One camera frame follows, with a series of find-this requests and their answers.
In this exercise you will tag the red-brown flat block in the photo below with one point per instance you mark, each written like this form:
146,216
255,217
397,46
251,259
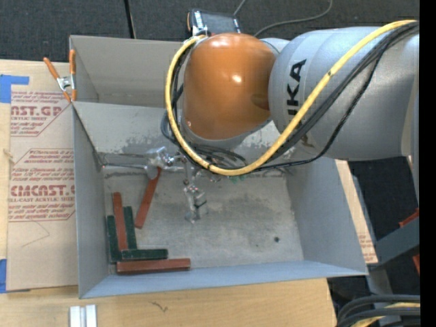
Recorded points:
119,220
153,266
146,199

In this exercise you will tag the brown cardboard board, red print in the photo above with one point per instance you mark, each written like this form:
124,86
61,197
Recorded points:
41,182

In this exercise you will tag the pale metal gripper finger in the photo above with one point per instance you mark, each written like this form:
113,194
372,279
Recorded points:
195,199
160,157

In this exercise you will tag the dark green flat block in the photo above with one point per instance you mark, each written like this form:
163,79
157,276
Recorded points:
130,227
112,240
144,254

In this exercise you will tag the grey metal bin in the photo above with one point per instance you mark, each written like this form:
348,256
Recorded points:
238,223

